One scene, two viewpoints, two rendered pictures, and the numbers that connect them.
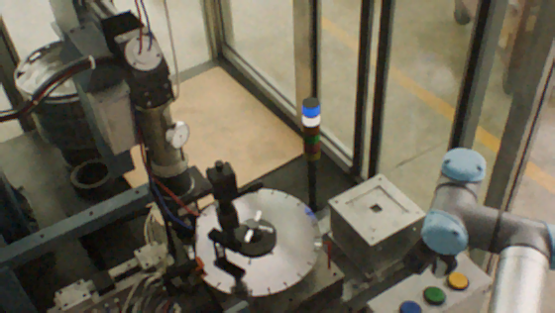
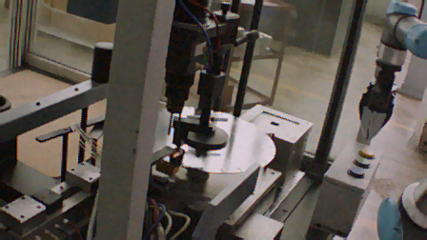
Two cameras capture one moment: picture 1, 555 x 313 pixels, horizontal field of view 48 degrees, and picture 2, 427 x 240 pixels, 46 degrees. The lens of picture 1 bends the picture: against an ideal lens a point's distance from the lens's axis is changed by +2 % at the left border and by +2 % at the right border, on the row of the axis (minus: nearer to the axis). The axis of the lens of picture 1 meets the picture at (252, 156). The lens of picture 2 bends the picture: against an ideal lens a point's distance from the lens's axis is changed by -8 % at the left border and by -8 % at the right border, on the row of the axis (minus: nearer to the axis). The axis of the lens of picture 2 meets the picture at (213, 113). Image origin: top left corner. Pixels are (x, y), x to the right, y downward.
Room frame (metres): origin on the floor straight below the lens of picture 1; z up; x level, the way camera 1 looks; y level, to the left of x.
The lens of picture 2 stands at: (0.07, 0.75, 1.47)
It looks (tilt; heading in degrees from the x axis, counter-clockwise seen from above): 22 degrees down; 319
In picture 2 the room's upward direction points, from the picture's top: 11 degrees clockwise
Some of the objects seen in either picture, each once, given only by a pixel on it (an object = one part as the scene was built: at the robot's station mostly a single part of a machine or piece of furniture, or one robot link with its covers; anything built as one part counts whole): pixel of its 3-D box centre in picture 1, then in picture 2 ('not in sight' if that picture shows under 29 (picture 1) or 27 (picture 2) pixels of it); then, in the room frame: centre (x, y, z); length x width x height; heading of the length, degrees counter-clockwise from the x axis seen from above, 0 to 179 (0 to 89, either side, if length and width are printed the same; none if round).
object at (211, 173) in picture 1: (224, 196); (217, 50); (0.89, 0.07, 1.17); 0.06 x 0.05 x 0.20; 107
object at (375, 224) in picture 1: (374, 226); (269, 147); (1.04, -0.31, 0.82); 0.18 x 0.18 x 0.15; 26
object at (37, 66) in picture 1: (83, 111); not in sight; (1.55, 0.52, 0.93); 0.31 x 0.31 x 0.36
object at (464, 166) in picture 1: (460, 180); (399, 25); (0.76, -0.38, 1.28); 0.09 x 0.08 x 0.11; 151
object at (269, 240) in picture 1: (254, 234); (205, 131); (0.94, 0.02, 0.96); 0.11 x 0.11 x 0.03
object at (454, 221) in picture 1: (459, 222); (423, 38); (0.67, -0.35, 1.27); 0.11 x 0.11 x 0.08; 61
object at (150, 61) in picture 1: (125, 69); not in sight; (0.99, 0.23, 1.45); 0.35 x 0.07 x 0.28; 26
